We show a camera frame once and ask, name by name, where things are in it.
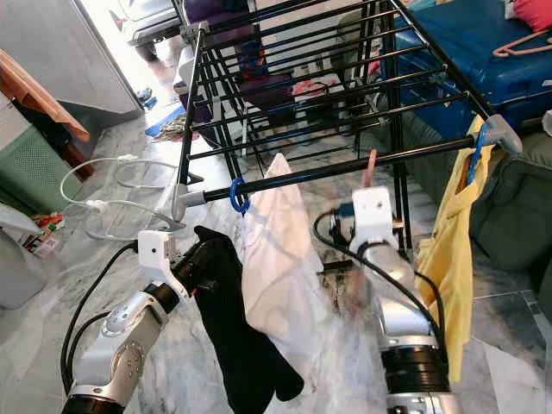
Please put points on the blue plastic hanger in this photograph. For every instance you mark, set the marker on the blue plastic hanger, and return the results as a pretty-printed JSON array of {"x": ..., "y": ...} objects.
[
  {"x": 476, "y": 151},
  {"x": 235, "y": 197}
]

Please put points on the black metal drying rack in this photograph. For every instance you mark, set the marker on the black metal drying rack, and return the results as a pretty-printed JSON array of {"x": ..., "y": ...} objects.
[{"x": 310, "y": 176}]

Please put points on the small colourful carton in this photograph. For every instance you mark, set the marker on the small colourful carton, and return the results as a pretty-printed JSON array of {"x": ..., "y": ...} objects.
[{"x": 47, "y": 237}]

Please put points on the blue suitcase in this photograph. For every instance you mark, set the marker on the blue suitcase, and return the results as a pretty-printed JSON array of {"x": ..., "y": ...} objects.
[{"x": 483, "y": 60}]

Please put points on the brown wooden board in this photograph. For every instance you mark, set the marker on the brown wooden board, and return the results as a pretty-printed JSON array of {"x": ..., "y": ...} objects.
[{"x": 43, "y": 95}]

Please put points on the yellow shirt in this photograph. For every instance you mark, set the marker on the yellow shirt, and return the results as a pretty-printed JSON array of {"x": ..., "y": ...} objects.
[{"x": 453, "y": 241}]

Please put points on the grey plastic laundry bin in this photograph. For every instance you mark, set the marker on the grey plastic laundry bin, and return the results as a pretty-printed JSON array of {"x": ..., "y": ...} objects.
[{"x": 17, "y": 267}]

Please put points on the blue door mat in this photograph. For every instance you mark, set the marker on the blue door mat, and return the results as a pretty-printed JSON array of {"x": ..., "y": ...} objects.
[{"x": 166, "y": 125}]

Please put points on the red fluffy cushion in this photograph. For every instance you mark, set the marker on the red fluffy cushion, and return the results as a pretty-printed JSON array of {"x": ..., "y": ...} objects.
[{"x": 535, "y": 13}]

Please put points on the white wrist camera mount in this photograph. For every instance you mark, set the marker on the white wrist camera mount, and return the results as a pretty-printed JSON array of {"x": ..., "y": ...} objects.
[
  {"x": 157, "y": 259},
  {"x": 375, "y": 216}
]

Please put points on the white shirt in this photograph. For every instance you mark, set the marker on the white shirt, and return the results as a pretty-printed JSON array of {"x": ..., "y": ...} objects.
[{"x": 276, "y": 250}]

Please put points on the dark green sofa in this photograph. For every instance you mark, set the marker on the dark green sofa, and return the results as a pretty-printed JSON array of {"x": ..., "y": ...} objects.
[{"x": 522, "y": 216}]

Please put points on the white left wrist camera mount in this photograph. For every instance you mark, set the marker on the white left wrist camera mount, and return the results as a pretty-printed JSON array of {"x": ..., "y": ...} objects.
[{"x": 157, "y": 259}]

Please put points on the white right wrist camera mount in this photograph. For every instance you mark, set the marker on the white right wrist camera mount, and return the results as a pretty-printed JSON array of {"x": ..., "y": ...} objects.
[{"x": 375, "y": 216}]

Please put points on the green plastic bin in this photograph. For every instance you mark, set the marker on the green plastic bin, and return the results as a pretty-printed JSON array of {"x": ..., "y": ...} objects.
[{"x": 39, "y": 172}]

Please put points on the white car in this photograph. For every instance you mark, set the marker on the white car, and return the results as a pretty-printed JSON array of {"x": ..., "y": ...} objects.
[{"x": 151, "y": 17}]

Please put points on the black garment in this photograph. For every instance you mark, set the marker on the black garment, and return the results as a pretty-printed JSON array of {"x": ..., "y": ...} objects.
[{"x": 246, "y": 345}]

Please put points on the purple chair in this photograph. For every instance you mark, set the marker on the purple chair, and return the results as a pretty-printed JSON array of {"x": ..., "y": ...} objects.
[{"x": 267, "y": 86}]

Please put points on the pink plastic hanger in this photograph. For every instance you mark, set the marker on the pink plastic hanger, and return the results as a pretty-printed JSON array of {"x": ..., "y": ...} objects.
[
  {"x": 371, "y": 166},
  {"x": 522, "y": 43}
]

